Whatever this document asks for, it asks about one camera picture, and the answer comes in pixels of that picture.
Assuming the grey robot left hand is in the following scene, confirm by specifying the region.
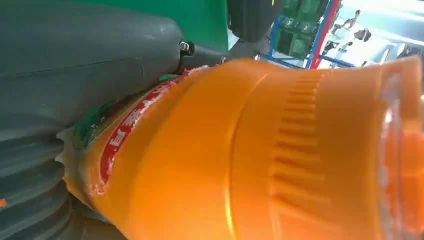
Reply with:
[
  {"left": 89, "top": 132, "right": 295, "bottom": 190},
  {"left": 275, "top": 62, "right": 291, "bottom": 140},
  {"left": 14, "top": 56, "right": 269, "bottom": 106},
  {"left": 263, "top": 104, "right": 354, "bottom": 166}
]
[{"left": 0, "top": 0, "right": 229, "bottom": 140}]

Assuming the green crate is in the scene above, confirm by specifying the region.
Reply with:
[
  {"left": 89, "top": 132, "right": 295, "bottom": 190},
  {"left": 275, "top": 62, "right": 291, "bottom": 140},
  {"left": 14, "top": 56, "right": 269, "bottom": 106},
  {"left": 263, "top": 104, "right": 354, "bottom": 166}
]
[{"left": 274, "top": 0, "right": 331, "bottom": 61}]

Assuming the black zip case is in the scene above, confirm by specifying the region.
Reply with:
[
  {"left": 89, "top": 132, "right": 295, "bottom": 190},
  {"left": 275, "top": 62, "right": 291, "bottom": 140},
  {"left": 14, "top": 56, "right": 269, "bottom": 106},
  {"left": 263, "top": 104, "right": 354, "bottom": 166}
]
[{"left": 226, "top": 0, "right": 285, "bottom": 44}]

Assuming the orange drink bottle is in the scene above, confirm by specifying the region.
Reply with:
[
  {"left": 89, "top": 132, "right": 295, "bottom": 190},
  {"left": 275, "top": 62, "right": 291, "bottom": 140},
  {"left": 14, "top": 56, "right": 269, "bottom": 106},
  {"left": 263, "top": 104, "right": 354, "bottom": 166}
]
[{"left": 56, "top": 56, "right": 424, "bottom": 240}]

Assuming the long blue metal rack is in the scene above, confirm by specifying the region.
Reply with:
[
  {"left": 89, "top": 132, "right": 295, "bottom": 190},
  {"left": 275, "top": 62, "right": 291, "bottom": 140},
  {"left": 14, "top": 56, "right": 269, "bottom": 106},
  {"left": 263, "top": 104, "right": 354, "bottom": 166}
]
[{"left": 258, "top": 0, "right": 358, "bottom": 70}]

